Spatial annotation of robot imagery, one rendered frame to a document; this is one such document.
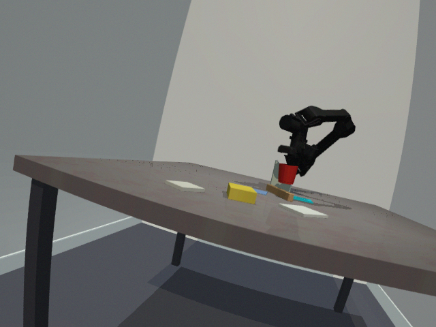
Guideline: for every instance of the dark red cup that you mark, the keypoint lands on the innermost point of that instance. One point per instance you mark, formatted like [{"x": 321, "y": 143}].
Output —
[{"x": 287, "y": 173}]

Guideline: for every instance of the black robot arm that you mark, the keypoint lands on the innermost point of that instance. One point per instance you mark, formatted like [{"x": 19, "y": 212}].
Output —
[{"x": 315, "y": 116}]

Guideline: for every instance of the tan wooden flat bar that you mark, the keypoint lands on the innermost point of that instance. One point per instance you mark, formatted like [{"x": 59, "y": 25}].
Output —
[{"x": 280, "y": 192}]

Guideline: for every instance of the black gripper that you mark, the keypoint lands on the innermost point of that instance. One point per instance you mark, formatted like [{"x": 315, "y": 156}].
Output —
[{"x": 293, "y": 157}]

